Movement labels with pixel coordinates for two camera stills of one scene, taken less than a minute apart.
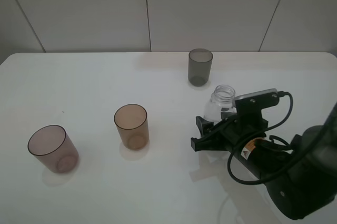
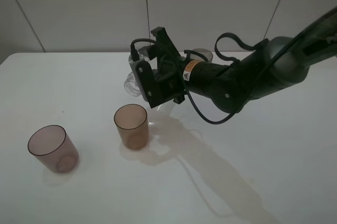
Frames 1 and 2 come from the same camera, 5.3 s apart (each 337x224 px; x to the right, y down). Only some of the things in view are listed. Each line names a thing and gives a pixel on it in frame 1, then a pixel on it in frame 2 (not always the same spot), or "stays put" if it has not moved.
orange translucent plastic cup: (132, 122) stays put
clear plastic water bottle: (220, 105) to (130, 84)
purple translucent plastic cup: (51, 144) stays put
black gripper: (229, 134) to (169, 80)
